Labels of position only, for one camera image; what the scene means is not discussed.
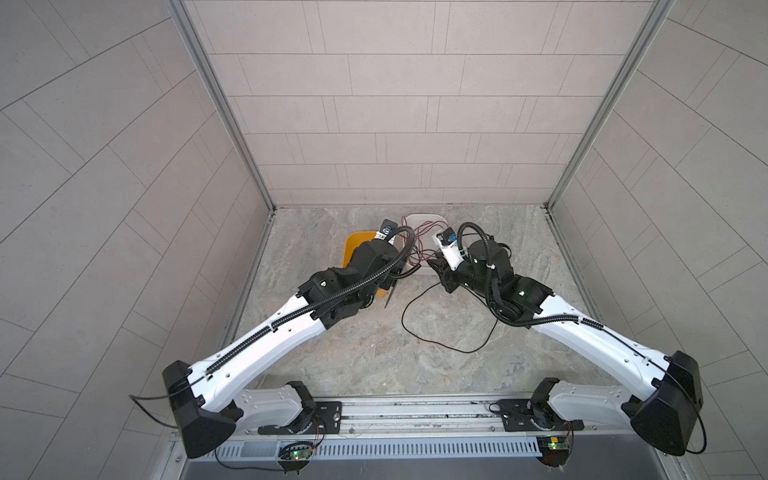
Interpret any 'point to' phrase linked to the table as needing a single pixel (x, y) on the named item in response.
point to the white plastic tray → (413, 220)
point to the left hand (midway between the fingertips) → (391, 251)
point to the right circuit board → (555, 450)
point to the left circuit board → (295, 452)
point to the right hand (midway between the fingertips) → (430, 259)
